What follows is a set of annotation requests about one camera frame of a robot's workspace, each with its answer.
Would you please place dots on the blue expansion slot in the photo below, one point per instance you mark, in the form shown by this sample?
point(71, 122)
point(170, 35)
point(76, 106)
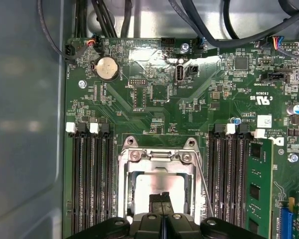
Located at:
point(286, 221)

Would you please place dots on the black square chip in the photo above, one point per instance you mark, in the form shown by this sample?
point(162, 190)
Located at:
point(241, 63)

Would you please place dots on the large silver blue capacitor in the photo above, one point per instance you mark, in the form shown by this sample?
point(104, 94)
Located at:
point(295, 109)

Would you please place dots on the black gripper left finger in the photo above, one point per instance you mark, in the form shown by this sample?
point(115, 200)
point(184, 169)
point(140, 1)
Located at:
point(149, 226)

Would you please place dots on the green motherboard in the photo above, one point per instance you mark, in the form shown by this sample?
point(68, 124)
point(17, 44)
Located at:
point(189, 117)

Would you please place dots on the silver square CPU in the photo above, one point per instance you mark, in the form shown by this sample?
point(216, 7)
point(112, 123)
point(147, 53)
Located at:
point(144, 194)

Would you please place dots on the small silver blue capacitor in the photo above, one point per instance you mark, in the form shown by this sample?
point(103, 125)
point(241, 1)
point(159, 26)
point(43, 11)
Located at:
point(237, 120)

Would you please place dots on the white barcode sticker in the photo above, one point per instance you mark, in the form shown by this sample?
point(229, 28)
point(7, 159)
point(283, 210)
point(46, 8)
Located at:
point(264, 121)

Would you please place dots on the silver motherboard screw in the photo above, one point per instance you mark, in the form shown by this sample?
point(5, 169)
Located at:
point(292, 157)
point(184, 47)
point(82, 83)

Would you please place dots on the silver coin battery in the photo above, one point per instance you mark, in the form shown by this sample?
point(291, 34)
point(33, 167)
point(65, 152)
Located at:
point(107, 67)

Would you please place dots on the internal USB port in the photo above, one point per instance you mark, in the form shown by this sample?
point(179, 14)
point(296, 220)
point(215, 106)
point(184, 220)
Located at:
point(180, 74)

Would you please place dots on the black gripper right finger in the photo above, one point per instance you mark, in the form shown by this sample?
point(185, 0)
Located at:
point(179, 226)

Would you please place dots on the black open PC case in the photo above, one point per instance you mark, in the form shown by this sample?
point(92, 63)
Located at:
point(22, 99)

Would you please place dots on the green RAM stick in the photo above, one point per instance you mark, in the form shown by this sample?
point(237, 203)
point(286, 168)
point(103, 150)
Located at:
point(259, 179)

